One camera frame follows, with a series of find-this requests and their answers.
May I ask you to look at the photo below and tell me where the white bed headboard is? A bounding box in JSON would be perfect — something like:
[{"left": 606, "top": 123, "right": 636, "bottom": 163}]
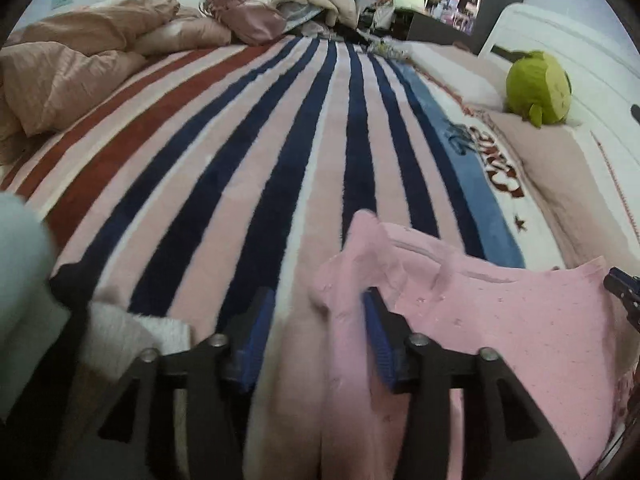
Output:
[{"left": 477, "top": 2, "right": 640, "bottom": 162}]

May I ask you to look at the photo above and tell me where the pale mint garment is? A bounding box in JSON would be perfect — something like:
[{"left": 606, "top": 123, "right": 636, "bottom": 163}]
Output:
[{"left": 0, "top": 192, "right": 67, "bottom": 422}]

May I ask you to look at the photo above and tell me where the beige pillow towel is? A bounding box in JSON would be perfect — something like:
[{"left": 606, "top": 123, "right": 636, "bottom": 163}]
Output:
[{"left": 487, "top": 109, "right": 640, "bottom": 267}]

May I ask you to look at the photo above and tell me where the white fuzzy cloth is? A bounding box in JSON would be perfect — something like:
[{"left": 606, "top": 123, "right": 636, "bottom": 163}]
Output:
[{"left": 82, "top": 299, "right": 194, "bottom": 378}]

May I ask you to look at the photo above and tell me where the white pillow with pink trim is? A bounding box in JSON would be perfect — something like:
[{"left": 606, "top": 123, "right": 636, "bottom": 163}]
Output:
[{"left": 564, "top": 122, "right": 640, "bottom": 242}]

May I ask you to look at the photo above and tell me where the striped fleece blanket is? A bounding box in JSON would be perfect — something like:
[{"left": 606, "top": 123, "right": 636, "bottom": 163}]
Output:
[{"left": 0, "top": 35, "right": 567, "bottom": 480}]

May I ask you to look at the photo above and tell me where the green plush toy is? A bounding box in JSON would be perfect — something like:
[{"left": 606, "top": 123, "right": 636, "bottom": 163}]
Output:
[{"left": 505, "top": 50, "right": 574, "bottom": 129}]

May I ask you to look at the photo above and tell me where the pink satin bag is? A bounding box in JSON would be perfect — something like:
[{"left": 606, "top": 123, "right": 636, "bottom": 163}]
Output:
[{"left": 200, "top": 0, "right": 289, "bottom": 46}]

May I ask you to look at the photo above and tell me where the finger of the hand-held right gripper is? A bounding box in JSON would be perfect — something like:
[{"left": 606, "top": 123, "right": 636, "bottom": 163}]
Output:
[{"left": 602, "top": 267, "right": 640, "bottom": 333}]

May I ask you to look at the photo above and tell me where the beige duvet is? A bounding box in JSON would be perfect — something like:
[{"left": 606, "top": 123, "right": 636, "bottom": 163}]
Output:
[{"left": 0, "top": 0, "right": 234, "bottom": 162}]

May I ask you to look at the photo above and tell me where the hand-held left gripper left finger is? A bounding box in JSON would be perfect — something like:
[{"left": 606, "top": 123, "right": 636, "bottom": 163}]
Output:
[{"left": 97, "top": 286, "right": 277, "bottom": 480}]

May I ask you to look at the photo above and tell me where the pink dotted garment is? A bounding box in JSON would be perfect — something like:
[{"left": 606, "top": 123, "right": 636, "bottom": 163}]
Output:
[{"left": 310, "top": 209, "right": 634, "bottom": 480}]

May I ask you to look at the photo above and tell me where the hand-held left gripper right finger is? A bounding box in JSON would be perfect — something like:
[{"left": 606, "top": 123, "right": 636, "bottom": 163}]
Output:
[{"left": 362, "top": 290, "right": 583, "bottom": 480}]

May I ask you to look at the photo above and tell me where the dark desk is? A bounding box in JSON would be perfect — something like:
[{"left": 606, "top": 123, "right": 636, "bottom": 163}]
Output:
[{"left": 390, "top": 7, "right": 476, "bottom": 44}]

